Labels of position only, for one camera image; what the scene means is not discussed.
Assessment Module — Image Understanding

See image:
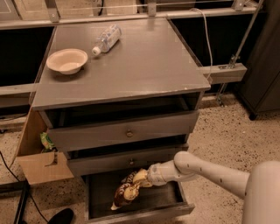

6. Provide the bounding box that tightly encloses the black floor cable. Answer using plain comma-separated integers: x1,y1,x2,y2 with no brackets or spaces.
0,150,49,223

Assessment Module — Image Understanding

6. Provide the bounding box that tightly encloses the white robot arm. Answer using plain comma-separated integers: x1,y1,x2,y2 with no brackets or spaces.
133,151,280,224

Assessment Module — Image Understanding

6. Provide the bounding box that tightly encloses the black shoe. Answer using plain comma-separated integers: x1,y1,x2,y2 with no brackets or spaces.
47,208,74,224

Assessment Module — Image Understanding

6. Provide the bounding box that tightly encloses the brown chip bag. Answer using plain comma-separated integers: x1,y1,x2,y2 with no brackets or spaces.
111,171,140,210

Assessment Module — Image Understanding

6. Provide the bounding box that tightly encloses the metal diagonal rod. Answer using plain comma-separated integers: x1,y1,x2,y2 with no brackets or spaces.
216,0,265,107

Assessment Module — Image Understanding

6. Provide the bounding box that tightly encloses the grey wooden rail beam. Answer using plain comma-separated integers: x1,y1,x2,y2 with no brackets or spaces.
199,63,247,85

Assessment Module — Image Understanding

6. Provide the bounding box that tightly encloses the grey middle drawer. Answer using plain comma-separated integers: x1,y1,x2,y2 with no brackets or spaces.
67,143,189,176

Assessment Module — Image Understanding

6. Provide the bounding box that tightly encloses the grey drawer cabinet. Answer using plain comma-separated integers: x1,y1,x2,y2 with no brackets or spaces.
31,17,212,224

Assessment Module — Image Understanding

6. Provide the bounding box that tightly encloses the grey top drawer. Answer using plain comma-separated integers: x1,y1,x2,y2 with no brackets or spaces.
39,110,199,151

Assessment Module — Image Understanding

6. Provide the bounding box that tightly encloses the green snack bag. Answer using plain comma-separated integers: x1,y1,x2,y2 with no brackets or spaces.
40,132,55,151

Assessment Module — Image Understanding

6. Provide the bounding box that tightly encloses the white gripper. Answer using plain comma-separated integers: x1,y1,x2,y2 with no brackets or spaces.
133,160,179,188

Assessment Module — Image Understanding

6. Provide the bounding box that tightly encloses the dark side cabinet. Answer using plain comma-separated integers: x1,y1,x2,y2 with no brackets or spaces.
236,0,280,121

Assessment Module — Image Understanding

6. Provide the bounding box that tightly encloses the white paper bowl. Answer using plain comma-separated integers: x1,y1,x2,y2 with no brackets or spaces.
46,48,88,75

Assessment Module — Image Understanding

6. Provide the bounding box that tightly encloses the grey bottom drawer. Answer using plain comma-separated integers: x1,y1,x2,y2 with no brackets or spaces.
83,168,194,224

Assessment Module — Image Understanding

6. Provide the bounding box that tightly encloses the grey drawer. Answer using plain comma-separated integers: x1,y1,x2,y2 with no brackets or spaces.
39,110,199,151
83,168,194,224
67,143,189,176

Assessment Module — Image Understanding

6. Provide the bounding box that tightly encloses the clear plastic water bottle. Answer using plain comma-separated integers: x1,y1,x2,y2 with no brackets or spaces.
92,24,122,56

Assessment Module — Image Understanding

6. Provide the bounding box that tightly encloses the brown cardboard box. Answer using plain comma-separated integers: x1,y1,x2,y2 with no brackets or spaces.
16,109,74,185

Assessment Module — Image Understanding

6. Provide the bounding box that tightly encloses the white hanging cable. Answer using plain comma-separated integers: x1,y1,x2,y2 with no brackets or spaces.
190,7,214,83

